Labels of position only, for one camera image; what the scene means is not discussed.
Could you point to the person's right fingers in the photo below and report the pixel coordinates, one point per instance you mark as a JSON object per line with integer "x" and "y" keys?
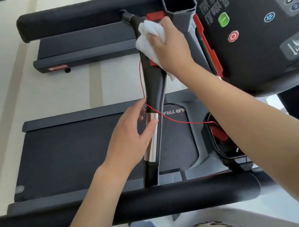
{"x": 155, "y": 43}

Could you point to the person's right hand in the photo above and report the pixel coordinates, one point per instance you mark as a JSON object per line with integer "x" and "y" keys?
{"x": 173, "y": 53}

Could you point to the black treadmill running deck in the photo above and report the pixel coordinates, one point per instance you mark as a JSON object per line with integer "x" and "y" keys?
{"x": 73, "y": 153}

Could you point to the red safety tab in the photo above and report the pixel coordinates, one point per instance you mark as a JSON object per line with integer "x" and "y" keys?
{"x": 154, "y": 16}

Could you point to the white cleaning cloth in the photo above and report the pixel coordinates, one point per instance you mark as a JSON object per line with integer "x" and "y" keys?
{"x": 153, "y": 32}

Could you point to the green console button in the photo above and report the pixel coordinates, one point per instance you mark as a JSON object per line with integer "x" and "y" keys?
{"x": 223, "y": 19}

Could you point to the black padded treadmill handrail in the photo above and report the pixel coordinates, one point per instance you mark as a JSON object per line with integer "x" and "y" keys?
{"x": 153, "y": 203}
{"x": 78, "y": 15}

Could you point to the red console button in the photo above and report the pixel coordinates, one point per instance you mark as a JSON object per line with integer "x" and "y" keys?
{"x": 233, "y": 36}

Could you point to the person's right forearm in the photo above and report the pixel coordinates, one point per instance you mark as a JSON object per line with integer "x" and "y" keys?
{"x": 253, "y": 117}

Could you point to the red safety key clip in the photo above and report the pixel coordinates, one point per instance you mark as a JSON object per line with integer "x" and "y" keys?
{"x": 220, "y": 134}

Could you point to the grey octagonal cup holder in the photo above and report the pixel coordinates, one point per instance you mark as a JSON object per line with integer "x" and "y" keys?
{"x": 180, "y": 22}

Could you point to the person's left forearm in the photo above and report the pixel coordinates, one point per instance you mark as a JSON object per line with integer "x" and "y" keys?
{"x": 92, "y": 213}

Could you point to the person's left thumb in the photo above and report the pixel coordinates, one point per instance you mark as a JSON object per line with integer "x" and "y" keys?
{"x": 149, "y": 129}

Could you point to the person's left hand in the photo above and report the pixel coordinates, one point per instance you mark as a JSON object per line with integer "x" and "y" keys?
{"x": 126, "y": 144}

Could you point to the black console storage pocket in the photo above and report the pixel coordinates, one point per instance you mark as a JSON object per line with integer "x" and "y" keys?
{"x": 227, "y": 149}

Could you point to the black treadmill console panel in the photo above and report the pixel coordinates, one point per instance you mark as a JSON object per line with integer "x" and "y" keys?
{"x": 256, "y": 51}

